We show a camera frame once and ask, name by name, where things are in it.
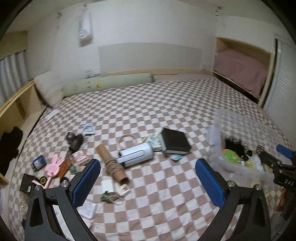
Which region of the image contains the pink eyeshadow palette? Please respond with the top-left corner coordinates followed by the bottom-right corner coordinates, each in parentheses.
top-left (72, 150), bottom-right (90, 166)

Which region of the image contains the pink folded blanket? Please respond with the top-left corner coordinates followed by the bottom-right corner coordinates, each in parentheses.
top-left (214, 49), bottom-right (268, 98)

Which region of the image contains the white power adapter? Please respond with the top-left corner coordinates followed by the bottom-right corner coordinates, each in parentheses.
top-left (77, 200), bottom-right (97, 220)

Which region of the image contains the blue ink bottle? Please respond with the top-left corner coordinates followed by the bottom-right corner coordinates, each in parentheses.
top-left (31, 155), bottom-right (47, 171)

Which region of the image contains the green bolster pillow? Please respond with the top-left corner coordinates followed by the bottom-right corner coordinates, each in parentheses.
top-left (62, 73), bottom-right (154, 97)

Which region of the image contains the white cylindrical appliance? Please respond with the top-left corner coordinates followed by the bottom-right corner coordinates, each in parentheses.
top-left (116, 143), bottom-right (154, 168)

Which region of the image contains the black book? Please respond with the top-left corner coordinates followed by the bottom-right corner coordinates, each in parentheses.
top-left (160, 128), bottom-right (191, 155)

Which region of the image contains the cardboard tube with twine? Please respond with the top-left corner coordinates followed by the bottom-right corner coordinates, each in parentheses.
top-left (95, 144), bottom-right (130, 185)

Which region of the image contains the black feather toy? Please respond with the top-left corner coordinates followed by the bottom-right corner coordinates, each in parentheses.
top-left (224, 137), bottom-right (253, 161)

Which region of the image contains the white slatted closet door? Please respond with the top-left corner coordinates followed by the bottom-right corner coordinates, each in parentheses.
top-left (264, 40), bottom-right (295, 147)

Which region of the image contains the pink bunny fan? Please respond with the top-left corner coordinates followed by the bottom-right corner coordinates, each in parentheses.
top-left (31, 154), bottom-right (65, 189)

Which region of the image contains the clear plastic storage bin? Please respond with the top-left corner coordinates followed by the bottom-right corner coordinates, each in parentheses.
top-left (207, 109), bottom-right (292, 192)

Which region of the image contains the white fluffy pillow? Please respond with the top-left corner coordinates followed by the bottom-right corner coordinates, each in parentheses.
top-left (34, 70), bottom-right (63, 107)

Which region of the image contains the checkered bed sheet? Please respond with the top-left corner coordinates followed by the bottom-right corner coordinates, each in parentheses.
top-left (6, 77), bottom-right (295, 241)

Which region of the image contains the patterned tissue pack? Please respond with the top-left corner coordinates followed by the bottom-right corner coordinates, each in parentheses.
top-left (141, 132), bottom-right (162, 152)

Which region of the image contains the round dinosaur coaster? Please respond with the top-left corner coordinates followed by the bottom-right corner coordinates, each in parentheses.
top-left (222, 149), bottom-right (241, 163)

